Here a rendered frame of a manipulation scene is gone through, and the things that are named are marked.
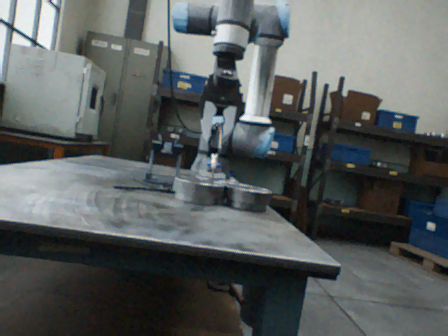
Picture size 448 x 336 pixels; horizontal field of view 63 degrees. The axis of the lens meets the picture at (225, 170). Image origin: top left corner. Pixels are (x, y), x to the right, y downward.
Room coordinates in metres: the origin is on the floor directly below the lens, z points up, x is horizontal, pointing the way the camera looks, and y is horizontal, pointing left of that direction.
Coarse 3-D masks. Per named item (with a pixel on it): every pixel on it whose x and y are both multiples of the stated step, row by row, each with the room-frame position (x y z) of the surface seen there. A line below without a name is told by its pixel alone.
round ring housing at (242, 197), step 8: (224, 184) 0.77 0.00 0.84; (232, 184) 0.82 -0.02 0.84; (240, 184) 0.83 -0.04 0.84; (224, 192) 0.76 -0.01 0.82; (232, 192) 0.74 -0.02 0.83; (240, 192) 0.73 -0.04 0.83; (248, 192) 0.73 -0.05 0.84; (256, 192) 0.73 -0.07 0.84; (264, 192) 0.74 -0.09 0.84; (232, 200) 0.74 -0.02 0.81; (240, 200) 0.73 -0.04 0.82; (248, 200) 0.73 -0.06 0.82; (256, 200) 0.73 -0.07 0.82; (264, 200) 0.74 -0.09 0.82; (240, 208) 0.74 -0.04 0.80; (248, 208) 0.73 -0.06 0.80; (256, 208) 0.74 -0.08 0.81; (264, 208) 0.76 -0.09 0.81
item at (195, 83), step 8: (168, 72) 4.24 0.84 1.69; (176, 72) 4.23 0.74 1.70; (184, 72) 4.24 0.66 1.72; (168, 80) 4.24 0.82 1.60; (176, 80) 4.25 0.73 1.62; (184, 80) 4.27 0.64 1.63; (192, 80) 4.28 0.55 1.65; (200, 80) 4.28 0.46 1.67; (176, 88) 4.25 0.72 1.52; (184, 88) 4.27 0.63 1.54; (192, 88) 4.28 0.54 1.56; (200, 88) 4.30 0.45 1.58
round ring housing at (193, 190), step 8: (176, 176) 0.76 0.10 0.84; (176, 184) 0.72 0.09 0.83; (184, 184) 0.71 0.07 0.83; (192, 184) 0.70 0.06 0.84; (200, 184) 0.70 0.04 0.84; (208, 184) 0.71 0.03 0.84; (216, 184) 0.79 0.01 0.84; (176, 192) 0.73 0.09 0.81; (184, 192) 0.71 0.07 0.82; (192, 192) 0.70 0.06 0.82; (200, 192) 0.70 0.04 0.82; (208, 192) 0.71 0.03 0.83; (216, 192) 0.72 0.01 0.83; (184, 200) 0.71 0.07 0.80; (192, 200) 0.71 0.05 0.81; (200, 200) 0.71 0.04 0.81; (208, 200) 0.71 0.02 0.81; (216, 200) 0.73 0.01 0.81
